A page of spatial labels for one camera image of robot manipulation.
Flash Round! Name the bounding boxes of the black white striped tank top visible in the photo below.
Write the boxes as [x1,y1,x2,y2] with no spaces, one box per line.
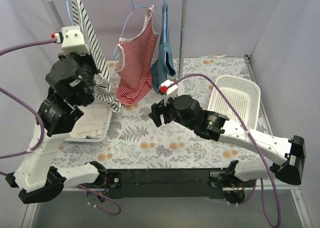
[70,0,122,113]

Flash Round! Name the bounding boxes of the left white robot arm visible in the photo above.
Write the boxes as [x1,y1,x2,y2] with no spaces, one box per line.
[5,53,107,204]

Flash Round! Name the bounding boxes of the blue tank top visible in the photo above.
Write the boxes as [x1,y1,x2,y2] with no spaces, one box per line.
[150,2,176,93]

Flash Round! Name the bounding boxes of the red striped tank top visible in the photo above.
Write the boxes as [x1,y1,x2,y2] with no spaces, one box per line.
[115,5,159,106]

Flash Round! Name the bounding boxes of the floral table cloth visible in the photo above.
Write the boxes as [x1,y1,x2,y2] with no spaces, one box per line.
[52,57,259,169]

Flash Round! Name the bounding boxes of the left white plastic basket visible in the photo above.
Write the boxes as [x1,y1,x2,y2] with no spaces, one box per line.
[64,105,113,143]

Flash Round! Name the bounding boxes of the white plastic basket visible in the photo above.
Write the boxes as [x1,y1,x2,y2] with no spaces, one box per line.
[64,105,113,143]
[207,75,261,129]

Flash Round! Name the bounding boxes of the white cloth in basket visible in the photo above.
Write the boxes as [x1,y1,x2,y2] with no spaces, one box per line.
[71,104,111,140]

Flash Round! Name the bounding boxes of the right white plastic basket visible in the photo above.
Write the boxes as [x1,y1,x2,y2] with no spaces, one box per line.
[207,75,261,129]

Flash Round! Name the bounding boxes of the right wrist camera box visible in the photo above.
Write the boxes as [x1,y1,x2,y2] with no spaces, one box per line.
[159,80,178,105]

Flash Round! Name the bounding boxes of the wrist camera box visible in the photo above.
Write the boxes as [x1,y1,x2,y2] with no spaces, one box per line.
[159,80,178,105]
[51,26,90,57]

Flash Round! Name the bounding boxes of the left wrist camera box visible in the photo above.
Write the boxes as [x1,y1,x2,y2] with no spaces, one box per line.
[51,26,90,57]

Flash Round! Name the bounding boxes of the black base frame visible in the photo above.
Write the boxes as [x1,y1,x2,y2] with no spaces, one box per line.
[84,168,254,199]

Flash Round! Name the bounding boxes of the blue wire hanger with red top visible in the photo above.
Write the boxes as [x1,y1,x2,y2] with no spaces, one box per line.
[112,0,149,60]

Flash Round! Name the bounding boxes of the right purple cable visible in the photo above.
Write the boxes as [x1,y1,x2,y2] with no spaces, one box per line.
[167,73,282,227]

